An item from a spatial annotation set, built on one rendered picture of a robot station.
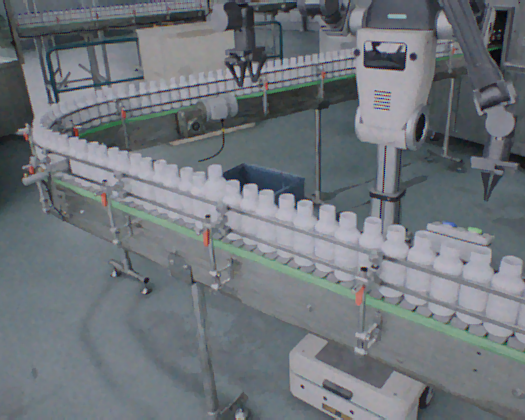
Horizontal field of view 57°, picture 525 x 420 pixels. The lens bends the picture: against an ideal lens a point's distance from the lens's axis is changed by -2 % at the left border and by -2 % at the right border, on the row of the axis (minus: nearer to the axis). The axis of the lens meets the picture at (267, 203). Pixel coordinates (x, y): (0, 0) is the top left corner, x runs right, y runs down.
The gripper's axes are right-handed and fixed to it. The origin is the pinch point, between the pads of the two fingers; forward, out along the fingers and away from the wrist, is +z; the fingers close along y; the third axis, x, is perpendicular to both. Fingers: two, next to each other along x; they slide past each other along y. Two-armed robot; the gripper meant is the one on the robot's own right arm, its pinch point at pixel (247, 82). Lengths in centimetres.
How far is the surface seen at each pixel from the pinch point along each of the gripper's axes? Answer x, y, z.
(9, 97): -489, -156, 85
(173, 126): -118, -75, 48
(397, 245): 54, 17, 27
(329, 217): 36.1, 16.1, 25.5
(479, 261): 71, 17, 25
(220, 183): 1.6, 15.6, 24.6
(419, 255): 59, 17, 28
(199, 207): -5.6, 17.6, 32.9
